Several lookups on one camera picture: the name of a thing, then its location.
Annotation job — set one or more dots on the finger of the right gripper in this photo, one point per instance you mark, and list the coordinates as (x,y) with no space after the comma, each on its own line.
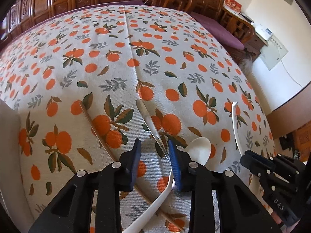
(255,163)

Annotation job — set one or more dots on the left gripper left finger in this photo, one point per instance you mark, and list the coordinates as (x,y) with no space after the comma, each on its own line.
(70,210)

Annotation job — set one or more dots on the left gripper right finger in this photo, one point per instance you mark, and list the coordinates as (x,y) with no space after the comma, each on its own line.
(239,209)

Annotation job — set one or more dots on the white ceramic spoon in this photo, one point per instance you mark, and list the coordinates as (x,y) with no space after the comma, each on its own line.
(197,152)

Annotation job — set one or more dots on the rectangular metal tray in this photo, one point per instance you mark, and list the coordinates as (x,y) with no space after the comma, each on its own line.
(12,190)

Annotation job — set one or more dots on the fluffy dog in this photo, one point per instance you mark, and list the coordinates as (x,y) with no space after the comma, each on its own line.
(246,65)

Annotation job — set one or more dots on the metal spoon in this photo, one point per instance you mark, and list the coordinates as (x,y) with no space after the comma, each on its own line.
(155,135)

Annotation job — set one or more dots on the wooden side table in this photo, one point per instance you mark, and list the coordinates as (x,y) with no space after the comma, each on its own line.
(254,46)

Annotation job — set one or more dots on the orange-print tablecloth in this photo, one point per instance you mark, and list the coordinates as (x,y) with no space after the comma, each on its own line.
(74,81)

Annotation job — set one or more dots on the white device on table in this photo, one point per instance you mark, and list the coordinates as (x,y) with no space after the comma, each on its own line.
(264,32)

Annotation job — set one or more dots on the purple armchair cushion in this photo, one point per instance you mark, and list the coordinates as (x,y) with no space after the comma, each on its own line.
(219,32)

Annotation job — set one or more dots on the red greeting card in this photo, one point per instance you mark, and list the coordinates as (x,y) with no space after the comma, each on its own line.
(232,6)

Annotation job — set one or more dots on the white wall electrical panel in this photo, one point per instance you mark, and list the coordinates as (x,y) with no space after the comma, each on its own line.
(273,53)

